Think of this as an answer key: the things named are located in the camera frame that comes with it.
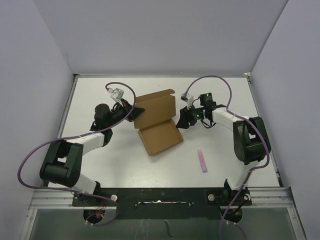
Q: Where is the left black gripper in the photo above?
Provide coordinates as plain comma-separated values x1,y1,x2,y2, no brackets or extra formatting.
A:
106,98,145,128

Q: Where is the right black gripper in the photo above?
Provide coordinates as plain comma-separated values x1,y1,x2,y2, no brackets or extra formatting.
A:
176,103,205,129

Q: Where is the brown cardboard box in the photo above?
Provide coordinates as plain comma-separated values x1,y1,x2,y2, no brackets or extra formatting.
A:
134,89,184,156

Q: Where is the pink purple marker pen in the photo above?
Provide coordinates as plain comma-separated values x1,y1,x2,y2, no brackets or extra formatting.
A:
197,149,208,173

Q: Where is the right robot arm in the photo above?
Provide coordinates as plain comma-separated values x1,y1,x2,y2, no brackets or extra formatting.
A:
176,93,271,205

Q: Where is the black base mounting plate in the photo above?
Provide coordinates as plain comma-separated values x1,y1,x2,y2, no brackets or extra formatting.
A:
72,187,252,221

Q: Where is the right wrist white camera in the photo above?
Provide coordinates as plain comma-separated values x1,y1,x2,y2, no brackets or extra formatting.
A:
180,92,194,109

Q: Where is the wrist white camera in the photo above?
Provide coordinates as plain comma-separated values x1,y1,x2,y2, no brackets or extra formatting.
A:
180,92,194,109
107,87,124,106

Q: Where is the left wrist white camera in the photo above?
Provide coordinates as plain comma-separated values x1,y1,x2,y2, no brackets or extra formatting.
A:
107,87,124,106

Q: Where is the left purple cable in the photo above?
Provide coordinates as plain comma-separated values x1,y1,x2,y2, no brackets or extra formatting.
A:
17,82,137,227

